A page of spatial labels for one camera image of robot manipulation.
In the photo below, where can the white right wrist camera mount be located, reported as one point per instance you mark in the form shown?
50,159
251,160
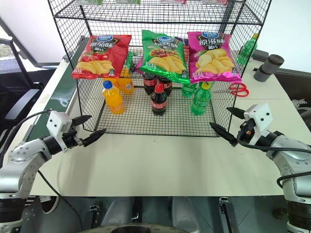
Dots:
258,117

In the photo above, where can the pink white package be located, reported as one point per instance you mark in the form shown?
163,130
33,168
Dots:
215,2

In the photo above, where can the black office chair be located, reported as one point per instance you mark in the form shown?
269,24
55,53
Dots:
14,85

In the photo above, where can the green potato chips bag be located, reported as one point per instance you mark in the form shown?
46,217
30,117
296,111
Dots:
165,58

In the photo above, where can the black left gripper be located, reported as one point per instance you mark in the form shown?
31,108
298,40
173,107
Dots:
70,140

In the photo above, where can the magenta potato chips bag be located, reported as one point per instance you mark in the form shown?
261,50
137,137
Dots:
213,58

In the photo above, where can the green soda bottle yellow cap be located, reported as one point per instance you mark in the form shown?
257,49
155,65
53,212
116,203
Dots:
247,49
200,99

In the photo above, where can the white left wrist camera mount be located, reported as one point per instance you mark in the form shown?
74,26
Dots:
57,122

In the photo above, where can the red potato chips bag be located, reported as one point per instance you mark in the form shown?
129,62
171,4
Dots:
102,57

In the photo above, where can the green white package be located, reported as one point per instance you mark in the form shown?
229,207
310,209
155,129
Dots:
127,1

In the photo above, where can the orange soda bottle blue cap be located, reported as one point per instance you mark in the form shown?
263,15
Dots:
113,99

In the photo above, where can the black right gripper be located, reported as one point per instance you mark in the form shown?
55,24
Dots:
246,132

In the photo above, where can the green conveyor belt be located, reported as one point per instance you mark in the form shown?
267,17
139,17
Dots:
60,92

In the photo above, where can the grey cylinder roll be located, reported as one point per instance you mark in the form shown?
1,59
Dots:
267,68

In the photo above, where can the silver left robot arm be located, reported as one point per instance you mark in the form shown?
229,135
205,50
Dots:
22,160

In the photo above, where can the red package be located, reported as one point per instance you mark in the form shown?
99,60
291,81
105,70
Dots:
173,1

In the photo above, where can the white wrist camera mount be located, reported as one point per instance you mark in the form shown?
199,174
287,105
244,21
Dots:
57,122
258,117

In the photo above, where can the cola bottle red cap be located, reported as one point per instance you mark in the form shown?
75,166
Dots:
159,102

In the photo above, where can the black table leg bracket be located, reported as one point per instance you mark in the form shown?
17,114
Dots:
95,214
228,213

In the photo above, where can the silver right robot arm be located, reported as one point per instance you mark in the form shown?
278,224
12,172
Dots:
291,157

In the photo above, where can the grey metal box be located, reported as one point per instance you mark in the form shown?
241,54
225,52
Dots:
260,55

